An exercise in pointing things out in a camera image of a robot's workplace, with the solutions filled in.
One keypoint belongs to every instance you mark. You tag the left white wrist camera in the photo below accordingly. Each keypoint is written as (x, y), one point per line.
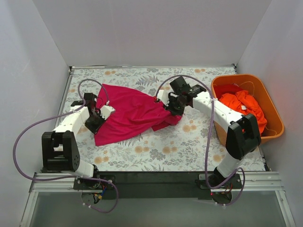
(106, 111)

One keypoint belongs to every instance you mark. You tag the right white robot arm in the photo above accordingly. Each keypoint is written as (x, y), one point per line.
(242, 132)

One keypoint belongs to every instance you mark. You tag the aluminium frame rail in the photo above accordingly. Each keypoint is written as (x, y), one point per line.
(255, 199)

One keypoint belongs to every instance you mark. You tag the orange t shirt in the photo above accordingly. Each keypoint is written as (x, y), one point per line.
(241, 101)

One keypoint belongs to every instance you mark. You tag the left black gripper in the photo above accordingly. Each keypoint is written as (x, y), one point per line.
(96, 122)

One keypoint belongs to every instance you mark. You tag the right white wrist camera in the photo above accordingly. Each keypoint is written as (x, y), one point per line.
(162, 96)

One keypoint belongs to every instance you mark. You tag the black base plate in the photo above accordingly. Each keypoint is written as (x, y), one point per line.
(151, 185)

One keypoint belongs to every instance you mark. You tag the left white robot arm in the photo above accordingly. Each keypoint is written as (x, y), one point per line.
(59, 147)

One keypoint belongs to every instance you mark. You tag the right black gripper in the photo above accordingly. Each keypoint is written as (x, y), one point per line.
(173, 109)

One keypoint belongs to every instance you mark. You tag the orange plastic basket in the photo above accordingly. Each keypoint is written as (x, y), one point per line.
(256, 88)

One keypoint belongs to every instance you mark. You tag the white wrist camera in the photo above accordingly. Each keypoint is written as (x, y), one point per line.
(162, 96)
(106, 111)

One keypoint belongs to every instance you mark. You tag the magenta t shirt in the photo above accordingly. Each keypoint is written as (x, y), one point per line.
(135, 113)

